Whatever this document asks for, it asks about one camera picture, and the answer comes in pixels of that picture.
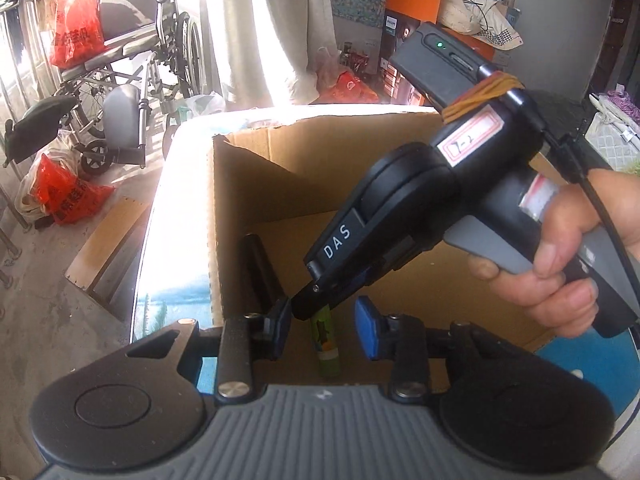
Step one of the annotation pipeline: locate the wheelchair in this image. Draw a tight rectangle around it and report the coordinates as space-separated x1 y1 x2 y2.
50 0 207 177

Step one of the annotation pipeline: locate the metal railing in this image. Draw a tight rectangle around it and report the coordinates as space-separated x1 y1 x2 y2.
0 0 56 286

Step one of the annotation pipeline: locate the dark brown door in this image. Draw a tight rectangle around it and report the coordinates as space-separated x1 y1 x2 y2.
597 0 640 91

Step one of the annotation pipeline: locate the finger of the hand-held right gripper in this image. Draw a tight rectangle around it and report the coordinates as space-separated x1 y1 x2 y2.
291 279 352 322
331 264 374 307

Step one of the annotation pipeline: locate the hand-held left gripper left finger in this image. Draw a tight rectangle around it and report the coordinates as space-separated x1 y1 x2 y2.
125 297 293 405

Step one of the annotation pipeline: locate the person's right hand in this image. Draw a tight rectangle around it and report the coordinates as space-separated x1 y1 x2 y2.
467 166 640 342

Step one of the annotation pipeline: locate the black padded seat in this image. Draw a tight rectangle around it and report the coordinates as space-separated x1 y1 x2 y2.
2 95 78 166

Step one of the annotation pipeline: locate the cardboard box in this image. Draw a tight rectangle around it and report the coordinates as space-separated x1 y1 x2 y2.
210 109 568 391

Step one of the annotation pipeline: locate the red plastic bag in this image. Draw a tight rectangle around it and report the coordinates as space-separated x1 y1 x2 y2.
35 152 116 226
50 0 108 70

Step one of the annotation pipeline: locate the wooden board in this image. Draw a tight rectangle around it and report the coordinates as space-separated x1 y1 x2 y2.
64 195 153 321

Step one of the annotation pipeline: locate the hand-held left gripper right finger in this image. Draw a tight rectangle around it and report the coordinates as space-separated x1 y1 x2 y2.
354 296 538 403

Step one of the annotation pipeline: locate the orange carton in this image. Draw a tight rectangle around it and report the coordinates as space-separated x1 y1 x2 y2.
380 0 511 106

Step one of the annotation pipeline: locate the beige towel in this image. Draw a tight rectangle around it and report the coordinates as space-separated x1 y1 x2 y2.
37 0 66 31

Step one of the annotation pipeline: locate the checkered cloth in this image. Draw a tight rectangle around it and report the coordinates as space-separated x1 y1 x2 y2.
475 17 523 51

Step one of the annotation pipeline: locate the white cloth bag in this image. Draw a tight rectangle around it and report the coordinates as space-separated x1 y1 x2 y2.
440 0 506 36

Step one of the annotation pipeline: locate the beige curtain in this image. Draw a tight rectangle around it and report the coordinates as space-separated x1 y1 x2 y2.
200 0 336 106

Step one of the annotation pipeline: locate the pink plastic bag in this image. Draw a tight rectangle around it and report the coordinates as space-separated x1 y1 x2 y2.
315 46 346 86

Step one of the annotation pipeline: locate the black cylinder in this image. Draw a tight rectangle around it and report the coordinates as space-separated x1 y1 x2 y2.
242 232 288 316

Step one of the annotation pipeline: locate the purple cloth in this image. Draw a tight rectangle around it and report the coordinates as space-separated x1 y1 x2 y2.
605 85 640 126

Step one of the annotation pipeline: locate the red snack bag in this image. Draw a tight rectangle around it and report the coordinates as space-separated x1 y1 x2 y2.
320 71 381 103

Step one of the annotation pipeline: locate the clear plastic bag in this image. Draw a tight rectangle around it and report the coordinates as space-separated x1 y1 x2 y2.
177 92 226 121

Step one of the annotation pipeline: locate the white plastic bag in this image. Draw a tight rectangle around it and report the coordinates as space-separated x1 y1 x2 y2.
15 130 76 221

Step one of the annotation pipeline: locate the black cable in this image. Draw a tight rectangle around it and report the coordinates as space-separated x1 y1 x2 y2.
505 87 640 261

